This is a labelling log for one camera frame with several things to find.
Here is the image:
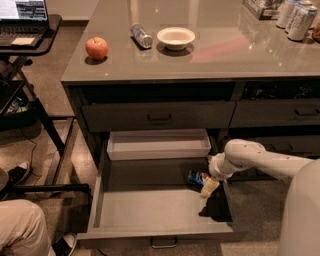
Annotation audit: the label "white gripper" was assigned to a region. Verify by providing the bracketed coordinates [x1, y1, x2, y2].
[200, 153, 234, 199]

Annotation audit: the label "blue pepsi can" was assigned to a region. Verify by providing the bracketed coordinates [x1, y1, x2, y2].
[188, 170, 210, 186]

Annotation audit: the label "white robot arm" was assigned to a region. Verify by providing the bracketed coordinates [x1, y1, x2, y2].
[208, 139, 320, 256]

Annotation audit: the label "open grey middle drawer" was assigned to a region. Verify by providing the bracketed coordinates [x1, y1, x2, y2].
[78, 151, 248, 248]

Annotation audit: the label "grey top left drawer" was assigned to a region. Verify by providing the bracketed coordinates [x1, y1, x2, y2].
[81, 101, 235, 132]

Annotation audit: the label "grey middle right drawer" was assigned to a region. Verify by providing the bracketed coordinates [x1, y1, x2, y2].
[251, 135, 320, 155]

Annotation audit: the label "grey top right drawer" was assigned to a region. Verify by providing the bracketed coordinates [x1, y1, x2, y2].
[230, 99, 320, 128]

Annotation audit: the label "grey counter cabinet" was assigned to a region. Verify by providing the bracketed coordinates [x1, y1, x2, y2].
[61, 0, 320, 250]

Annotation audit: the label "silver can lying down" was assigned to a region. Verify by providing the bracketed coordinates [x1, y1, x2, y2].
[130, 23, 153, 49]

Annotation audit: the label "box of items on counter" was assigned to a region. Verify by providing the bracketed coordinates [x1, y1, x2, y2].
[242, 0, 283, 20]

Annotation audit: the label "white can front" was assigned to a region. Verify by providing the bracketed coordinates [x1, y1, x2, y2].
[288, 6, 317, 41]

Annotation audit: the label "white can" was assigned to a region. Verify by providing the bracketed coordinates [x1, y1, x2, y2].
[285, 0, 312, 33]
[276, 0, 297, 29]
[288, 6, 317, 41]

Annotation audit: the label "white can back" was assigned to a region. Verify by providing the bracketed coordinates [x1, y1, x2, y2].
[276, 0, 297, 29]

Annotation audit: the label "white can middle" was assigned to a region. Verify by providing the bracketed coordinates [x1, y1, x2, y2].
[285, 0, 312, 33]

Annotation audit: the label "white plastic tray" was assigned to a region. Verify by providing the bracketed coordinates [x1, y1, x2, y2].
[106, 129, 211, 160]

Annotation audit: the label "white bowl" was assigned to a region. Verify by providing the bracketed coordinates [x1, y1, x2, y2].
[157, 27, 195, 51]

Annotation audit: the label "black sneaker bottom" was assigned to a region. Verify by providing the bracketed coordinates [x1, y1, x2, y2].
[52, 233, 77, 256]

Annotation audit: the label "red apple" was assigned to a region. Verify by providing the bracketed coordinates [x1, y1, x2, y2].
[85, 37, 108, 60]

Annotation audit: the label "black laptop stand desk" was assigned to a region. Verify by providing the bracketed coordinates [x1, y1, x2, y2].
[0, 14, 90, 195]

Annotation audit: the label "person's leg beige trousers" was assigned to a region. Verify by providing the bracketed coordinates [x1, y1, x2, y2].
[0, 199, 56, 256]

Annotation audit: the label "black sneaker near desk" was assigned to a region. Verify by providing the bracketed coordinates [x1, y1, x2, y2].
[8, 161, 30, 186]

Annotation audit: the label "yellow sticky note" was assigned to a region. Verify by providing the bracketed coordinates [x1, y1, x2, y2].
[11, 37, 35, 45]

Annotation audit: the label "open laptop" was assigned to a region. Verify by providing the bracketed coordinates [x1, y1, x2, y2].
[0, 0, 50, 49]

